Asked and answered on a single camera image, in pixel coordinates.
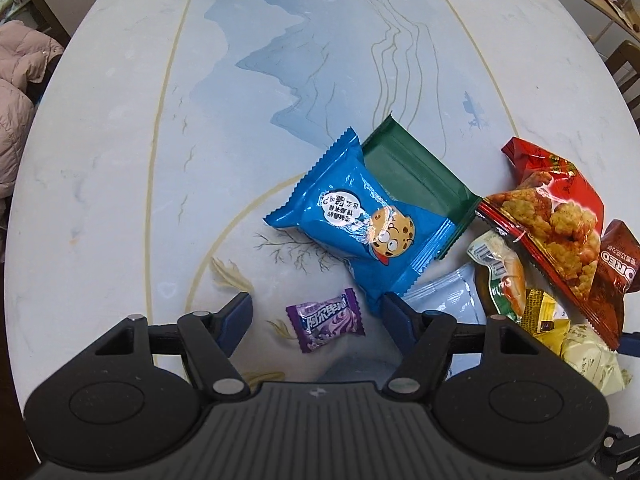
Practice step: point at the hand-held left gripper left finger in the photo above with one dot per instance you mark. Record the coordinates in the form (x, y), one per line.
(237, 317)

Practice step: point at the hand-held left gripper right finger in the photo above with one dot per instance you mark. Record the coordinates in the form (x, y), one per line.
(400, 320)

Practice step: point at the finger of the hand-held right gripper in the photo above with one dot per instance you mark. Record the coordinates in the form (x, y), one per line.
(631, 342)

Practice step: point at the pale yellow snack packet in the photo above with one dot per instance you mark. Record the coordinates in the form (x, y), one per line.
(592, 360)

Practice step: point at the light blue snack packet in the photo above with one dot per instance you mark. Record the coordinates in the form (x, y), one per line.
(450, 300)

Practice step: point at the brown cookie packet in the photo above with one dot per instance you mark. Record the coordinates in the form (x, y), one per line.
(615, 270)

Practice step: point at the purple candy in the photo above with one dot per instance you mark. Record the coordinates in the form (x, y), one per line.
(325, 322)

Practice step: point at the blue cookie packet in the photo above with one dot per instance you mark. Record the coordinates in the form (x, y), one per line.
(350, 220)

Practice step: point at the clear braised egg pack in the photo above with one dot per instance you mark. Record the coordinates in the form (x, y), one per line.
(500, 265)

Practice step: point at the red fried snack bag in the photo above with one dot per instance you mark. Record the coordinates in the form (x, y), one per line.
(565, 215)

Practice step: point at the green snack packet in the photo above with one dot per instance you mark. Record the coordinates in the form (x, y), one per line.
(415, 170)

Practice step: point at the wooden slatted chair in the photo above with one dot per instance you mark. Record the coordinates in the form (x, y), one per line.
(625, 65)

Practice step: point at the pink padded jacket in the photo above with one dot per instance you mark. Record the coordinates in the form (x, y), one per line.
(20, 85)

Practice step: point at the wooden side cabinet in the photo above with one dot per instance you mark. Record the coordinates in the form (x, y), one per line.
(600, 5)

